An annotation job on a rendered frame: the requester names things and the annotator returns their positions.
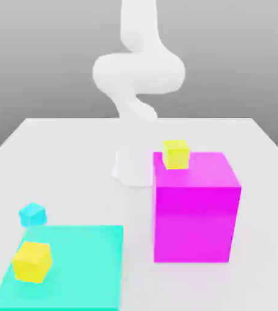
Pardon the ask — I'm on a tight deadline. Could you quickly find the small yellow cube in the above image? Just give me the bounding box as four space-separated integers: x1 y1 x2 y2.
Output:
12 241 53 284
162 139 191 170

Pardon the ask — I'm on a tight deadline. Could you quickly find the small cyan cube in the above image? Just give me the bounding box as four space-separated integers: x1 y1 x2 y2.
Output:
18 202 48 228

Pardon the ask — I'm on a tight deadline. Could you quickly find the large magenta box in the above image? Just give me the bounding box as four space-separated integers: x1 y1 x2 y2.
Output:
152 151 242 264

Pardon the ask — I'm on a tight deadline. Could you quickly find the large turquoise box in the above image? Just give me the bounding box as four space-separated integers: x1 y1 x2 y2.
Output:
0 224 124 311

